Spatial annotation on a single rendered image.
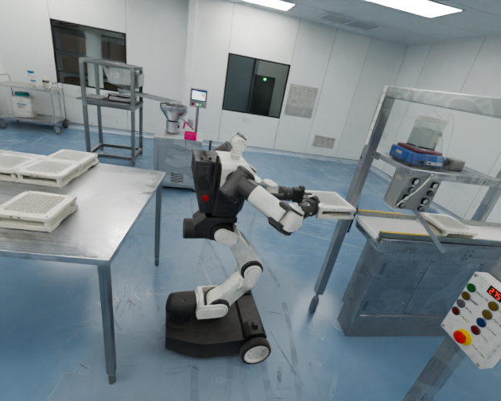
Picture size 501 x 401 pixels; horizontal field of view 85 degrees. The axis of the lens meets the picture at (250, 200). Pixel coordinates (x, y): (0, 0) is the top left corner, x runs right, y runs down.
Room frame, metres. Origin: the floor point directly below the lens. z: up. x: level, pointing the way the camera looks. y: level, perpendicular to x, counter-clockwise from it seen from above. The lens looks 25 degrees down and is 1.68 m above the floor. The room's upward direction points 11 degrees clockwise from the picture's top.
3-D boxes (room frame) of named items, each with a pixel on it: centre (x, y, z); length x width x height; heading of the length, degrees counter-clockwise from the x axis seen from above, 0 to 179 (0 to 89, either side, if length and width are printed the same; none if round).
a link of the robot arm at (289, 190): (1.56, -0.25, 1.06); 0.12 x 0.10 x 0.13; 101
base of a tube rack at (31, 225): (1.09, 1.00, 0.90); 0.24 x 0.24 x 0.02; 8
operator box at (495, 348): (0.72, -0.84, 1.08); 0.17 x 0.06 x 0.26; 12
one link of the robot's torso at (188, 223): (1.32, 0.21, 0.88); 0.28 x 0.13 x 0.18; 109
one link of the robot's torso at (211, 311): (1.35, 0.14, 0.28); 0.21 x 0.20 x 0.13; 109
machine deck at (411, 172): (1.65, -1.04, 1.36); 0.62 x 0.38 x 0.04; 102
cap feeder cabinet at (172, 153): (3.77, 1.14, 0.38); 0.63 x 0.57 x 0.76; 103
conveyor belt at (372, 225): (1.72, -1.42, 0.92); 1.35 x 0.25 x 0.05; 102
